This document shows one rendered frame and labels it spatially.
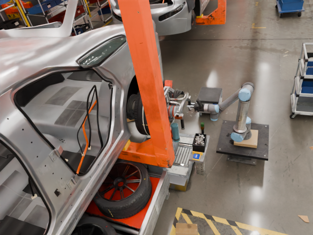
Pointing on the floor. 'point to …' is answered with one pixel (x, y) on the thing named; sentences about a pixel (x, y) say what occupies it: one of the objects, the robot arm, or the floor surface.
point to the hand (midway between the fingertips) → (187, 104)
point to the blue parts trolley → (289, 6)
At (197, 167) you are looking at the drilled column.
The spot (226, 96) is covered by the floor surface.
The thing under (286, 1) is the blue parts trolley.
